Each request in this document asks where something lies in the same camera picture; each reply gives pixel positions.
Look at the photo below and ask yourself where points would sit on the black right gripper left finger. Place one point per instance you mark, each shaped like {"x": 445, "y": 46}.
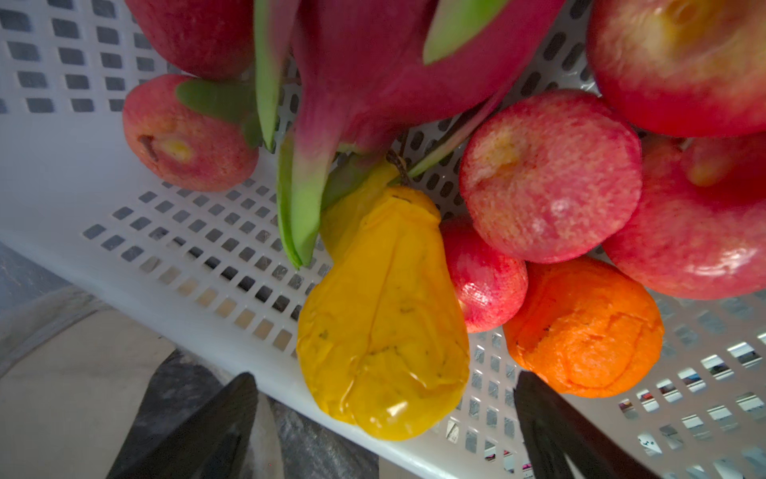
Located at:
{"x": 172, "y": 438}

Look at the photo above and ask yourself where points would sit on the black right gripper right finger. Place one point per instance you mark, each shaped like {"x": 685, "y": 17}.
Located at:
{"x": 556, "y": 435}

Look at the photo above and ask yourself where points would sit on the cream canvas grocery bag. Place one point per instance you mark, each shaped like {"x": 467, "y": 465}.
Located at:
{"x": 86, "y": 391}

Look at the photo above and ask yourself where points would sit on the yellow pear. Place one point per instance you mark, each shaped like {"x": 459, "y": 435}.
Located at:
{"x": 382, "y": 342}

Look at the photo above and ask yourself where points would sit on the pink dragon fruit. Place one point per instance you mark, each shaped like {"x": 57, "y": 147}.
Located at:
{"x": 369, "y": 70}

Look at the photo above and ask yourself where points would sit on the orange fruit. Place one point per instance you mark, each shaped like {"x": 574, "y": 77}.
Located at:
{"x": 585, "y": 328}

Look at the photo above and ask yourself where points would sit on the red apple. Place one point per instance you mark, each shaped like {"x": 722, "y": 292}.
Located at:
{"x": 699, "y": 229}
{"x": 690, "y": 69}
{"x": 491, "y": 287}
{"x": 211, "y": 39}
{"x": 190, "y": 132}
{"x": 551, "y": 177}

